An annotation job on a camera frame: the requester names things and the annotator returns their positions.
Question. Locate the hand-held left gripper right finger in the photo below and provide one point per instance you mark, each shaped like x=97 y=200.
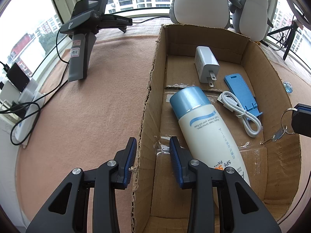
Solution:
x=175 y=162

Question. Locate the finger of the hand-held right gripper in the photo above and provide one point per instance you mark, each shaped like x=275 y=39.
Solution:
x=302 y=123
x=303 y=107

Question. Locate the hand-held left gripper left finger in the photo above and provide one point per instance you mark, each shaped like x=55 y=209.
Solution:
x=130 y=160

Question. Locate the small clear blue bottle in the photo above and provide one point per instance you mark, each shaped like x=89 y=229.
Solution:
x=288 y=87

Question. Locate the white sunscreen bottle blue cap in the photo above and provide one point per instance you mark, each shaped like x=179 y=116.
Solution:
x=206 y=126

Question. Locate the cardboard box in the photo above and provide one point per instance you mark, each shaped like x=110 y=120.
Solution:
x=170 y=211

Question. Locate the blue folding phone stand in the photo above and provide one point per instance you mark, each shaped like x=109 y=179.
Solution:
x=239 y=87

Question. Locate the white wall charger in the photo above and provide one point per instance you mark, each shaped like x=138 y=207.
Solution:
x=205 y=63

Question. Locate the black tripod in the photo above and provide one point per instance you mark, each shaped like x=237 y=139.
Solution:
x=290 y=41

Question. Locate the small penguin plush toy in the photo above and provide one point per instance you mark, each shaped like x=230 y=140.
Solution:
x=252 y=14

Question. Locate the white power strip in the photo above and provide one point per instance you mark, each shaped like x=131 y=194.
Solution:
x=28 y=111

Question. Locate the grey hand-held device on stand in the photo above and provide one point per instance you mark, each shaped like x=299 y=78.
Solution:
x=79 y=53

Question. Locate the white charging block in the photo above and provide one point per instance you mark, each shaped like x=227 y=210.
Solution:
x=9 y=91

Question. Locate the black power bank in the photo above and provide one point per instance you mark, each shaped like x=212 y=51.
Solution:
x=18 y=77

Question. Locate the large penguin plush toy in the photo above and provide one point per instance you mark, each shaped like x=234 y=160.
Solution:
x=199 y=2

